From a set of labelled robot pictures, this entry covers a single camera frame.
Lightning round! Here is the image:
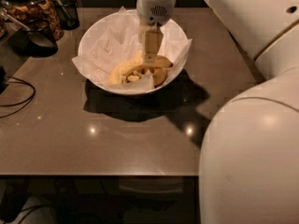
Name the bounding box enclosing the black mesh pen cup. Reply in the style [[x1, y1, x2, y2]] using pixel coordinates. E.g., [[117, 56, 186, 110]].
[[55, 0, 79, 30]]

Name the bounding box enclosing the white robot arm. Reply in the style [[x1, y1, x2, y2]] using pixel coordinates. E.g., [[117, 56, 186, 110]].
[[199, 0, 299, 224]]

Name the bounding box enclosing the white bowl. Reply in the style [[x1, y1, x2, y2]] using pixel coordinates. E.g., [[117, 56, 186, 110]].
[[77, 9, 190, 97]]

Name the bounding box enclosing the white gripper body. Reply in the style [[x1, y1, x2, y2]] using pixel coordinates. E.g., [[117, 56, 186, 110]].
[[136, 0, 176, 26]]

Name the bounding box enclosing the spotted yellow banana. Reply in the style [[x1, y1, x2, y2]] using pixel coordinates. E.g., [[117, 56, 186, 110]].
[[108, 50, 173, 85]]

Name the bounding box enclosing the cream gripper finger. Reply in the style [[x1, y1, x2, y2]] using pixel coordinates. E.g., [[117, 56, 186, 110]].
[[138, 24, 147, 46], [142, 28, 164, 63]]

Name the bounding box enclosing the metal spoon handle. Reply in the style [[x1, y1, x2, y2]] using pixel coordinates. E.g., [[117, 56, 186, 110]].
[[0, 9, 31, 32]]

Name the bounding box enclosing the white paper liner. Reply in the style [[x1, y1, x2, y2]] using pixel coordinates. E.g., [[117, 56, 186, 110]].
[[71, 6, 193, 94]]

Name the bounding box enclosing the glass jar of snacks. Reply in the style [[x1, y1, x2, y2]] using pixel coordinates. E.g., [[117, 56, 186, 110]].
[[1, 0, 64, 40]]

